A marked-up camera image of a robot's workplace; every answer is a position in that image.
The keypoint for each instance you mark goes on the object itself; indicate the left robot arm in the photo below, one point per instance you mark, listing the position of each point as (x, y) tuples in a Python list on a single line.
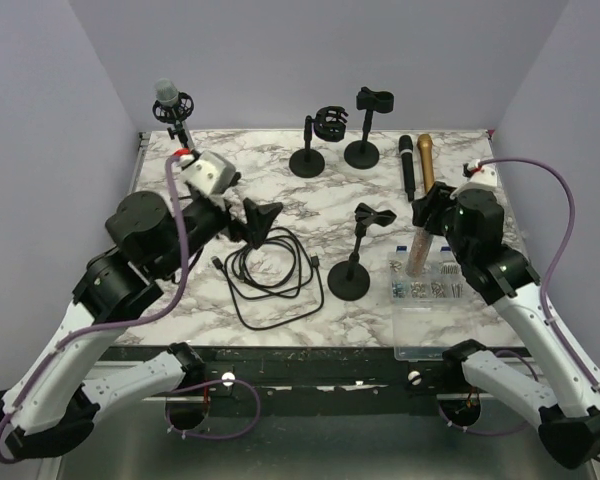
[(56, 406)]

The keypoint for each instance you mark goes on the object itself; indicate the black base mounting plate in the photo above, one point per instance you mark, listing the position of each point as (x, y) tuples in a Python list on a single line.
[(240, 400)]

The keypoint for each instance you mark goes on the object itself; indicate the black microphone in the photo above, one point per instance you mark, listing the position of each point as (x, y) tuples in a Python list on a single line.
[(405, 147)]

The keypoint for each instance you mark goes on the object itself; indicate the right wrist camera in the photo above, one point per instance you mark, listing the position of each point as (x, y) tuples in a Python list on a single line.
[(479, 176)]

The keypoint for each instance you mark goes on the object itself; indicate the glitter microphone silver grille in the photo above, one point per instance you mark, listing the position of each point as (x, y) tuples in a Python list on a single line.
[(419, 252)]

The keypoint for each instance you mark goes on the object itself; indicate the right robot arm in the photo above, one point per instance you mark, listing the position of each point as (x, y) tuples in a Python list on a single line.
[(565, 408)]

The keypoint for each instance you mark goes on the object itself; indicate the clear plastic screw box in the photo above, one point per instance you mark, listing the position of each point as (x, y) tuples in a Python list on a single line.
[(433, 311)]

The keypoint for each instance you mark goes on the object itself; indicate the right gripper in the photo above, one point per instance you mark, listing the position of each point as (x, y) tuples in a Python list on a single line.
[(439, 196)]

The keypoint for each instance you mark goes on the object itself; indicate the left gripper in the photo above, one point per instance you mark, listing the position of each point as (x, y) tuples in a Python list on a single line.
[(259, 219)]

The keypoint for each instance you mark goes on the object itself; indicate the black clip microphone stand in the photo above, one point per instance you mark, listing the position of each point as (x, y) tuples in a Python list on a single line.
[(363, 154)]

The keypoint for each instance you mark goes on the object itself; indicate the silver microphone on tripod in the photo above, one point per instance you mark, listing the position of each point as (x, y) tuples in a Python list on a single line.
[(172, 107)]

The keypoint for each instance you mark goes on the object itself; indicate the black round base stand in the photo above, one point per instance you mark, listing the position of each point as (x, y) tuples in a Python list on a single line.
[(349, 280)]

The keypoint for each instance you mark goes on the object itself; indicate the gold microphone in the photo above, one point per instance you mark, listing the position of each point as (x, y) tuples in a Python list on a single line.
[(425, 147)]

